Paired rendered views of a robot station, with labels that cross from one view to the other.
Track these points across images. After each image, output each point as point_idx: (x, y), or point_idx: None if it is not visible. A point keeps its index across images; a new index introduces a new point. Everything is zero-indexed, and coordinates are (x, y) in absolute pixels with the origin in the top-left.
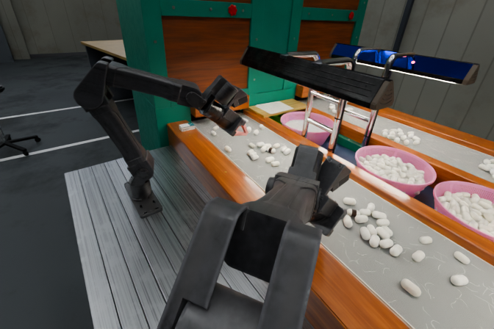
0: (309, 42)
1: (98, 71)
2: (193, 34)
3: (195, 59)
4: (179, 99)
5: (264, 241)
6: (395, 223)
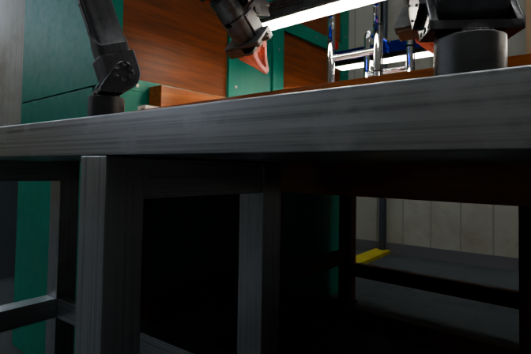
0: (295, 63)
1: None
2: None
3: (161, 33)
4: None
5: None
6: None
